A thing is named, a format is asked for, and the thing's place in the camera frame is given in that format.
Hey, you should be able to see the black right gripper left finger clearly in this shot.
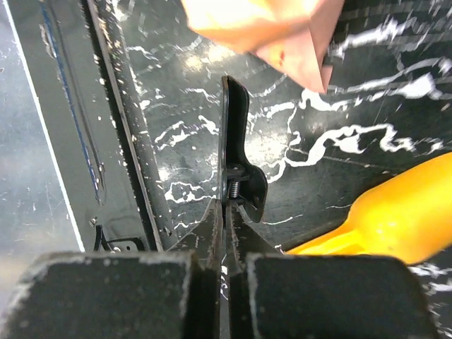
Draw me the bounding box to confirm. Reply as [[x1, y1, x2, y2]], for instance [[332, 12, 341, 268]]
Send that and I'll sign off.
[[1, 199, 223, 338]]

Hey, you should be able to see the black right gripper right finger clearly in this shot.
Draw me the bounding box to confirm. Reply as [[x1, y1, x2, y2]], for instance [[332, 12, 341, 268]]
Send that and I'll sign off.
[[225, 205, 438, 338]]

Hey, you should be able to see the black bag clip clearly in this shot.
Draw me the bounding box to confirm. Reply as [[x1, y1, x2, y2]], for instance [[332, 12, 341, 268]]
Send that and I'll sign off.
[[218, 76, 268, 222]]

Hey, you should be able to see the yellow plastic scoop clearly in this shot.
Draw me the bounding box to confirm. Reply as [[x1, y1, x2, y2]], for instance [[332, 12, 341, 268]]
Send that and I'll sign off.
[[288, 153, 451, 264]]

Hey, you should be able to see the pink cat litter bag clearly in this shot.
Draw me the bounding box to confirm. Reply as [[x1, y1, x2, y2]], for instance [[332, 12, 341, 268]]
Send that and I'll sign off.
[[182, 0, 344, 93]]

